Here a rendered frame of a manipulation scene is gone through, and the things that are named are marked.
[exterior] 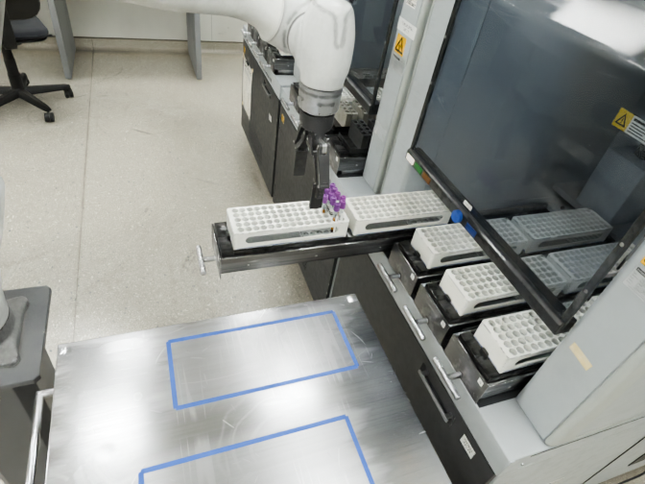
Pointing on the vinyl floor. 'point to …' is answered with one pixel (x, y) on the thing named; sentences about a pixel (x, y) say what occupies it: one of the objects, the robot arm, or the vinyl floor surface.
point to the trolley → (235, 404)
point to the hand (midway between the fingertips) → (306, 186)
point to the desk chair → (27, 27)
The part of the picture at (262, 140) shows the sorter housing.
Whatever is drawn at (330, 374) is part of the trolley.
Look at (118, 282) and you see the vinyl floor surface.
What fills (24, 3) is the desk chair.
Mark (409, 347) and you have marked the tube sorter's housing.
